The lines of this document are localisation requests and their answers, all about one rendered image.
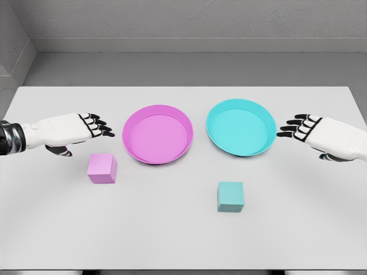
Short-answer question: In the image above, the teal block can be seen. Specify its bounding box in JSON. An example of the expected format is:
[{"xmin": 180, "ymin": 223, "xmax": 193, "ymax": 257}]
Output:
[{"xmin": 216, "ymin": 181, "xmax": 245, "ymax": 213}]

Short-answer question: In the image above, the pink block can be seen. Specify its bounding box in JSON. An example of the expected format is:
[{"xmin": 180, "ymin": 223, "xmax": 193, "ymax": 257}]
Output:
[{"xmin": 87, "ymin": 153, "xmax": 118, "ymax": 184}]

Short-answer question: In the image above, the cyan plate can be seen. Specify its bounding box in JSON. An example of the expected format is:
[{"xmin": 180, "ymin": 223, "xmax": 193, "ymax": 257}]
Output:
[{"xmin": 205, "ymin": 99, "xmax": 277, "ymax": 158}]

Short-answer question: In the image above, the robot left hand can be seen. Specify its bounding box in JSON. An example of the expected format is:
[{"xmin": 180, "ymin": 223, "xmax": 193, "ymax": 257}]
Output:
[{"xmin": 43, "ymin": 112, "xmax": 116, "ymax": 158}]

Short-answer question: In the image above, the pink plate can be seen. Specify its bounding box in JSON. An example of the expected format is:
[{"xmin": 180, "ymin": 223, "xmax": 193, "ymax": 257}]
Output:
[{"xmin": 122, "ymin": 104, "xmax": 194, "ymax": 165}]

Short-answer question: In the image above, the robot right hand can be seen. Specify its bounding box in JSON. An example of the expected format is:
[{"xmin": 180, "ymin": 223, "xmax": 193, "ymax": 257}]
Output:
[{"xmin": 276, "ymin": 113, "xmax": 362, "ymax": 162}]

